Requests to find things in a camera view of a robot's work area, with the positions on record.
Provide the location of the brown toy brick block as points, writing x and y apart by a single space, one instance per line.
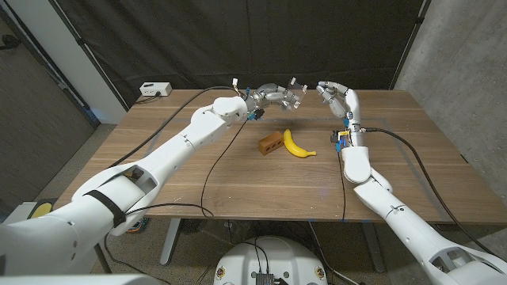
270 143

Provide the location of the white power strip box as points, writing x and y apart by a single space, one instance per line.
155 88

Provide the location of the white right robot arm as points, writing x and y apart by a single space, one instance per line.
412 229

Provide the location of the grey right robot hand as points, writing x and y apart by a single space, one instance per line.
348 101

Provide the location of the colourful sneaker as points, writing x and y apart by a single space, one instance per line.
139 226

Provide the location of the yellow toy banana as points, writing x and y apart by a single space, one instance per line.
295 148

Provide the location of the clear plastic screen protector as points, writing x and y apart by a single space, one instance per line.
293 80

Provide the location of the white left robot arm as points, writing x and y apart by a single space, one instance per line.
178 146

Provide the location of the white robot torso edge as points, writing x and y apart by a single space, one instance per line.
79 280

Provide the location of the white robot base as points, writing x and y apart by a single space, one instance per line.
293 257

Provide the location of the black backdrop pole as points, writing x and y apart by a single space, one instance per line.
418 20
82 41

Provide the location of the grey table leg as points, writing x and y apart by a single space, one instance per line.
170 241
372 245

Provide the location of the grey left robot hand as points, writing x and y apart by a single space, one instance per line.
273 93

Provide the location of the black backdrop curtain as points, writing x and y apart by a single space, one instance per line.
237 39

